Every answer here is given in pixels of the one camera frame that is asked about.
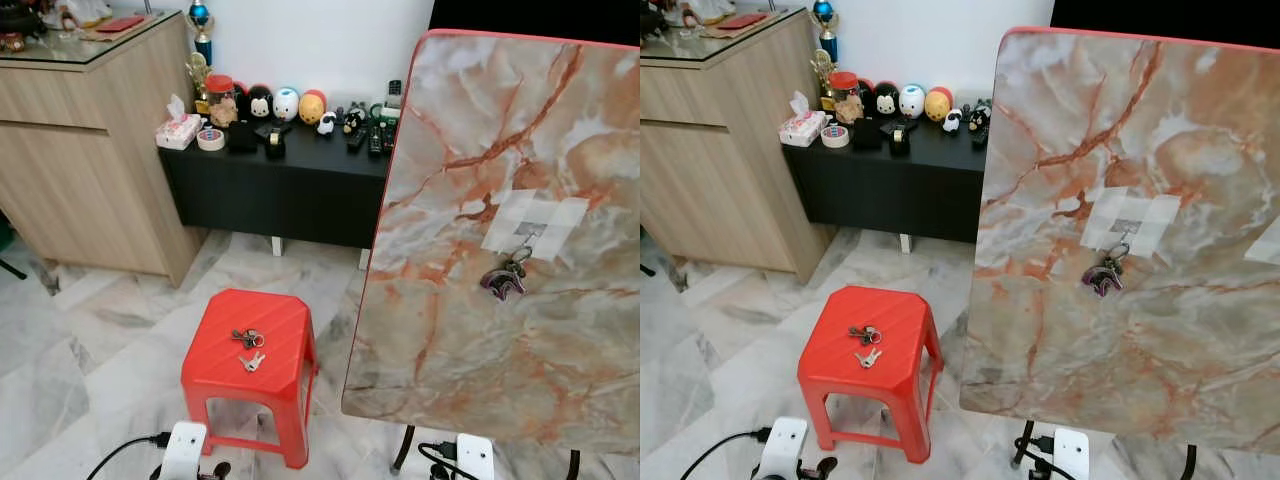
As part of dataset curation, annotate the dark ornament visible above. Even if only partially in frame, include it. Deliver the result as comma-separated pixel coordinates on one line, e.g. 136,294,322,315
640,0,671,46
0,0,47,54

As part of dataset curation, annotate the wooden cabinet with glass top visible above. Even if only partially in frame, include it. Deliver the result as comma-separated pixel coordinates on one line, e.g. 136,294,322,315
640,10,837,285
0,12,209,287

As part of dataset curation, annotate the white tape patch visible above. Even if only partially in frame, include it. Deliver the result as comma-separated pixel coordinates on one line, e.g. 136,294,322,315
481,188,591,263
1080,187,1184,257

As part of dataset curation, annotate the blue ball trophy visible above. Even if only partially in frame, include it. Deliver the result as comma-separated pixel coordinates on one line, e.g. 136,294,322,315
188,0,215,67
812,0,840,64

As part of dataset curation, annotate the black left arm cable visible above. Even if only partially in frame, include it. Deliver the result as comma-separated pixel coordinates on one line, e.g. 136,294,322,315
86,431,174,480
680,427,772,480

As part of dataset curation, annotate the small gold trophy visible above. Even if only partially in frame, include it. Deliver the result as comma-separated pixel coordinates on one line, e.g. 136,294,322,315
811,48,836,111
186,52,212,114

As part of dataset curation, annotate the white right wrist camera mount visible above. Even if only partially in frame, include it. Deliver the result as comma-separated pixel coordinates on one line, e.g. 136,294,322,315
455,433,496,480
1052,428,1091,480

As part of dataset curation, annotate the white doll figurine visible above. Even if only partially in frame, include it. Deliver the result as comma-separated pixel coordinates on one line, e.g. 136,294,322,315
45,0,114,30
668,0,736,28

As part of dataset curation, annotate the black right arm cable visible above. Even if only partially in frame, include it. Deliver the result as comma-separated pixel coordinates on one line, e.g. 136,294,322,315
1012,434,1077,480
417,441,479,480

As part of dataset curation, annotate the pink white tissue box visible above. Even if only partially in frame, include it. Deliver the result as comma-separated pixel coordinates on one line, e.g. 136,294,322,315
779,91,828,148
155,94,204,151

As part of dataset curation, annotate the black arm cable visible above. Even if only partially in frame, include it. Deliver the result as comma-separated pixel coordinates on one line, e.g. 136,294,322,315
680,427,772,480
417,441,479,480
1012,434,1077,480
86,431,174,480

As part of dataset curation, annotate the red plastic stool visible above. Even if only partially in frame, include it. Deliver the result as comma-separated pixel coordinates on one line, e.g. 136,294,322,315
181,289,319,470
797,285,944,464

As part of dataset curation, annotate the silver key bunch with ring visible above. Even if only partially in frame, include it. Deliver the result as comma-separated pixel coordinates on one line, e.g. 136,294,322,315
231,328,268,374
849,324,885,370

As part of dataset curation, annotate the marble patterned board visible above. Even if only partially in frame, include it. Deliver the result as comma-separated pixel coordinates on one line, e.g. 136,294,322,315
960,27,1280,457
341,30,641,457

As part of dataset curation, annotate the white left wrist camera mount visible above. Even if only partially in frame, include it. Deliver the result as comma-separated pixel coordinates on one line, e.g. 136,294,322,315
159,421,209,480
759,417,809,480

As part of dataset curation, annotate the clear jar with red lid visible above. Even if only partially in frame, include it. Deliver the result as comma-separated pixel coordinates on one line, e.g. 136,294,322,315
204,75,239,129
829,71,863,126

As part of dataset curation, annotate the black low console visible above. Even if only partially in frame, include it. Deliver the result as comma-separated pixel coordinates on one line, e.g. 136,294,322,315
158,118,397,252
783,113,991,244

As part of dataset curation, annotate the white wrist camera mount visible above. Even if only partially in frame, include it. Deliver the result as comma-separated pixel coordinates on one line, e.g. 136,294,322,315
1052,428,1091,480
455,433,496,480
159,421,209,480
759,417,809,480

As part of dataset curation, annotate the purple keychain charm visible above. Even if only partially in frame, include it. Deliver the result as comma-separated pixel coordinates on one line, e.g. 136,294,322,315
480,247,534,302
1081,243,1132,298

